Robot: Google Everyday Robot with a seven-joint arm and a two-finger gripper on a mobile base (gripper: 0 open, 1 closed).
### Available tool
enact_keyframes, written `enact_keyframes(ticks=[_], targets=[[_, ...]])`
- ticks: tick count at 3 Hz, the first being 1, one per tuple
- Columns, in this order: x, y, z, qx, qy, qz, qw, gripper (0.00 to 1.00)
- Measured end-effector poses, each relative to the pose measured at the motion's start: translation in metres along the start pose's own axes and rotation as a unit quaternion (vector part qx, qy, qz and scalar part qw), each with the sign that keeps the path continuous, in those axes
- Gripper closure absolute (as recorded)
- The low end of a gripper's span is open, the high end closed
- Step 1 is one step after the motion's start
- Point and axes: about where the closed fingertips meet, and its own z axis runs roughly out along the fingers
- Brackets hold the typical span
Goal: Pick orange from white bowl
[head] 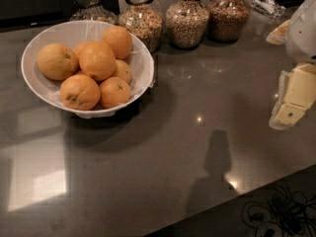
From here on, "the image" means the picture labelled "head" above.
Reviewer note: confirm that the black appliance top left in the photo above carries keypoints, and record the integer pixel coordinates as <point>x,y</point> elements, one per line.
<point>16,9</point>

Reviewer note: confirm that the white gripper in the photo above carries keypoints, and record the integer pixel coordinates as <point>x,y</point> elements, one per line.
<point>302,34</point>

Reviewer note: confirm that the glass grain jar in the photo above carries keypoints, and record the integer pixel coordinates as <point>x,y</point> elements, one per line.
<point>227,18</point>
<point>186,22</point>
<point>144,20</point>

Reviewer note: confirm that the small right middle orange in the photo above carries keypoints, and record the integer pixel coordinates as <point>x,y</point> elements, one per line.
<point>123,71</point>

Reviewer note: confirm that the leftmost glass jar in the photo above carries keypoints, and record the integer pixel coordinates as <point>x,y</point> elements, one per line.
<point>92,10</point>

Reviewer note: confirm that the white bowl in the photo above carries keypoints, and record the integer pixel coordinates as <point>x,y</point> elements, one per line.
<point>31,73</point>

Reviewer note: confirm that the clear plastic bag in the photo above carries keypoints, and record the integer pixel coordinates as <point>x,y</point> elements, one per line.
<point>268,8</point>

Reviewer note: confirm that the hidden back middle orange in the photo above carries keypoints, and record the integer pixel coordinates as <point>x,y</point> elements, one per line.
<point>80,46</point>

